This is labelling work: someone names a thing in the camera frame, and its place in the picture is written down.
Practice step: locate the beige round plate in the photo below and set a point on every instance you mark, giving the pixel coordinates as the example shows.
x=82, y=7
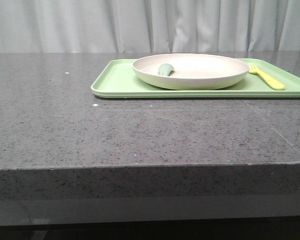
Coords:
x=191, y=71

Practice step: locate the yellow plastic fork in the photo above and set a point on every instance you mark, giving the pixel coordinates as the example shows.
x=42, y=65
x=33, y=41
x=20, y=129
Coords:
x=268, y=79

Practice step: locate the light green plastic tray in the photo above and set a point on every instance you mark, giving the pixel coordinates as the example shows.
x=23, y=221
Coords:
x=118, y=81

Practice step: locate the green spoon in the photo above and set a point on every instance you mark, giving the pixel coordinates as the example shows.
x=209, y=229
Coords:
x=165, y=69

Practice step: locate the white pleated curtain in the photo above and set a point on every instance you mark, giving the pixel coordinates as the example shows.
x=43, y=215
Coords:
x=149, y=26

